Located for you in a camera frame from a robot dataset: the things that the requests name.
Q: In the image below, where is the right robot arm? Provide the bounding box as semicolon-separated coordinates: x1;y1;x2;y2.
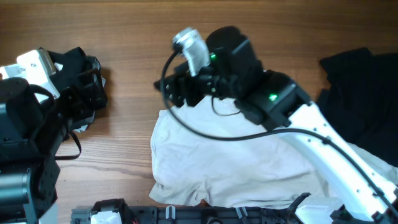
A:
155;26;397;223

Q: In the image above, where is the grey folded shirt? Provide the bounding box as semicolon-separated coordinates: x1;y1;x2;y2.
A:
74;55;106;134

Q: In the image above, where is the black clothes pile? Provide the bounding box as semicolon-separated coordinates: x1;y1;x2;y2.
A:
317;47;397;166

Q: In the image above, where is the beige t-shirt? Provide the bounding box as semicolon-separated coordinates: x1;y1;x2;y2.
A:
148;95;398;210

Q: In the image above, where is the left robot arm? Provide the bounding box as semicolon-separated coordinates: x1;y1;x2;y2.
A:
1;68;108;223

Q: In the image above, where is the black folded polo shirt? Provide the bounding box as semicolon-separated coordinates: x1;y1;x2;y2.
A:
49;47;101;83

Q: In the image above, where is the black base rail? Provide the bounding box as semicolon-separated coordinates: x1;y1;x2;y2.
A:
70;193;309;224

